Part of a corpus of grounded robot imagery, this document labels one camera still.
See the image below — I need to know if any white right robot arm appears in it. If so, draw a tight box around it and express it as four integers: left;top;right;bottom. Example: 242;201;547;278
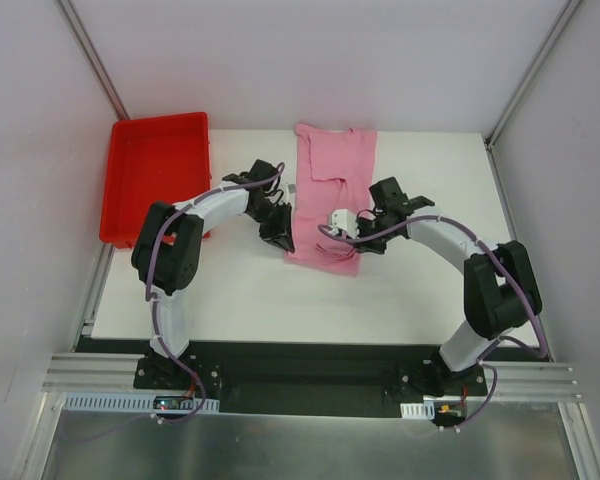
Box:
354;177;548;397

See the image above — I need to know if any left aluminium corner post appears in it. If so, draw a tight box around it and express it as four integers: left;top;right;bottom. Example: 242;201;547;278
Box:
54;0;130;121

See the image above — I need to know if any right white cable duct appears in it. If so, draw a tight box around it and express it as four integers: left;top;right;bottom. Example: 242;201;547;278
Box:
400;401;435;421

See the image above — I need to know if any red plastic bin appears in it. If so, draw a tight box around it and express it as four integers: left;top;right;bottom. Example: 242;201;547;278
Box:
99;112;211;249

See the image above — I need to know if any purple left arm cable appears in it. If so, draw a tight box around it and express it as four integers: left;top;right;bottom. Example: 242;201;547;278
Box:
144;160;287;426

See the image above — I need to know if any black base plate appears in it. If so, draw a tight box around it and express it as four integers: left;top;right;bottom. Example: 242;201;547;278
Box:
133;341;487;418

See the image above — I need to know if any left white cable duct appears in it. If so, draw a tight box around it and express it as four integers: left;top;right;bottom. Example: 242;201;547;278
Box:
64;393;220;415

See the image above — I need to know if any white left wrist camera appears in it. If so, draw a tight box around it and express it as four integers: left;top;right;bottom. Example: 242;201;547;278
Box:
273;182;296;206

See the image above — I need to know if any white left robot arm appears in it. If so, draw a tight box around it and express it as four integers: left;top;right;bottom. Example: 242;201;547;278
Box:
131;159;295;392

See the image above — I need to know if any white cable duct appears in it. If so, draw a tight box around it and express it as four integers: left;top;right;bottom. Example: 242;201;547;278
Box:
64;393;220;415
400;401;435;421

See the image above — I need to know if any pink t shirt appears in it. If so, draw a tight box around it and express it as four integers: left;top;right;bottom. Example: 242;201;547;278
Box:
285;123;377;276

